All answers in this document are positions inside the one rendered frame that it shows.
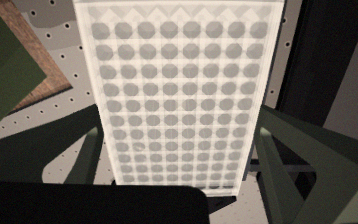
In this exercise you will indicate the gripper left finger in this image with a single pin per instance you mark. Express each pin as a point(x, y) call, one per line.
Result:
point(24, 155)

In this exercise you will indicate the white multiwell plate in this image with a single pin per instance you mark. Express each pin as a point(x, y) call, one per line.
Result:
point(185, 100)

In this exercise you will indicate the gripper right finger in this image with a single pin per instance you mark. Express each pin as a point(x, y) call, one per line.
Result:
point(334, 197)

